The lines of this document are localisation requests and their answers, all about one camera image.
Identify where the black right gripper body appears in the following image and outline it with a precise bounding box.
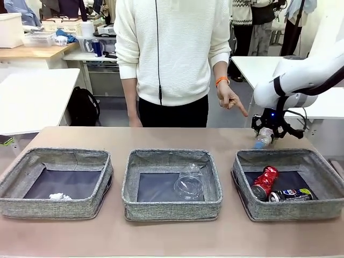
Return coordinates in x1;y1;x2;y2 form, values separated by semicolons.
262;107;285;127

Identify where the clear bottle with blue cap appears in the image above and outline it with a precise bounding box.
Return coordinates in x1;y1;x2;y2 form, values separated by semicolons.
252;127;274;150

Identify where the crushed red soda can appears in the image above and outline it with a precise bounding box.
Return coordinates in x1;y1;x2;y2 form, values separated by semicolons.
251;166;280;201

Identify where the crushed black soda can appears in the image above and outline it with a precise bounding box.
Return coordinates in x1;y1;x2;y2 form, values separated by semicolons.
268;188;314;202

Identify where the white paper ball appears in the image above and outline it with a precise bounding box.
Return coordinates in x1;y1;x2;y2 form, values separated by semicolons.
49;192;73;201

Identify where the clear plastic cup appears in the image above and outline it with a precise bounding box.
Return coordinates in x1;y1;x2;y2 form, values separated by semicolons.
174;162;204;201

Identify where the person's right forearm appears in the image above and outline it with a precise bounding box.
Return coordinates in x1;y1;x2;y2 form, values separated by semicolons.
120;77;140;120

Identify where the person's left forearm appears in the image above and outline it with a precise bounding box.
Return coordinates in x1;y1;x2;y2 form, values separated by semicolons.
213;59;231;81

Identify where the person's left hand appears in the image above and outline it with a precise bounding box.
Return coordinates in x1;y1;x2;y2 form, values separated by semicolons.
216;82;249;118

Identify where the person's right hand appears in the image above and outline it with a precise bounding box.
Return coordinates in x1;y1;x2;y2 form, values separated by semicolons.
128;115;143;128

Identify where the orange wristwatch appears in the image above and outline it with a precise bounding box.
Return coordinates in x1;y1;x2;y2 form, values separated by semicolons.
214;76;231;88

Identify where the grey fabric basket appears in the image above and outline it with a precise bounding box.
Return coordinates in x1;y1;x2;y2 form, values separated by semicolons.
121;149;223;221
231;148;344;221
0;147;113;219

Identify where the black backpack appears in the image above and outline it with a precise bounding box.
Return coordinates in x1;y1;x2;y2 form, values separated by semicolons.
68;86;101;127

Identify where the bystander in black trousers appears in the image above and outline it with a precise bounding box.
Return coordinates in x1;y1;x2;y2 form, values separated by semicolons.
281;0;318;59

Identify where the wooden top table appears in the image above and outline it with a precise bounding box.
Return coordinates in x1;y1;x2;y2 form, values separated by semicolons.
0;41;81;70

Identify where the bystander in black top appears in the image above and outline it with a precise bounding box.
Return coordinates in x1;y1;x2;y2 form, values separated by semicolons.
248;0;280;57

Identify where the clear plastic tray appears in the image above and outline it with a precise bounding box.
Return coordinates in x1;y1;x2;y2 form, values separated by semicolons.
23;31;56;48

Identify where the person in white sweater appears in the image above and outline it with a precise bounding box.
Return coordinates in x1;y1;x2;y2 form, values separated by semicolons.
114;0;232;128

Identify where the bystander in patterned sweater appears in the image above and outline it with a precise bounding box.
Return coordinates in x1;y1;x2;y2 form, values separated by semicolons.
230;0;253;81

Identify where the white storage box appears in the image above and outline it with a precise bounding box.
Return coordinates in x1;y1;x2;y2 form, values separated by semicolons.
0;12;25;49

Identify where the white workbench with shelf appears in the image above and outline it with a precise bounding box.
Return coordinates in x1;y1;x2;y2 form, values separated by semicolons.
62;50;121;97

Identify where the blue cloth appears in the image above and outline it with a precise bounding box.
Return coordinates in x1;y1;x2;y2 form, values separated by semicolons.
55;28;79;44

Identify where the white labelled crate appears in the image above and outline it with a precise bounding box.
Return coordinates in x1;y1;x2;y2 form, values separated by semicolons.
42;18;83;37

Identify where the hanging blue jacket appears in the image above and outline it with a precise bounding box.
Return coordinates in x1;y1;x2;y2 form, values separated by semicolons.
4;0;43;27

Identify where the blue drink bottle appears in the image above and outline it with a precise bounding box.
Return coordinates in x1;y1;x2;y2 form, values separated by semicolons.
91;39;103;58

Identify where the clear storage bin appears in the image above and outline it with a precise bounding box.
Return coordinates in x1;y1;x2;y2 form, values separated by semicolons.
77;36;118;54

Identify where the white tray with dark item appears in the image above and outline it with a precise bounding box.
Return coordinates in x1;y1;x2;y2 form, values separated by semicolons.
96;23;117;37

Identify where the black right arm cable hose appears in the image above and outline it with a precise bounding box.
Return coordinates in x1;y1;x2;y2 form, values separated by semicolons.
274;67;344;116

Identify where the black cord on sweater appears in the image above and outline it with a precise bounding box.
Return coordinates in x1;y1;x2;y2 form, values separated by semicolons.
154;0;163;106

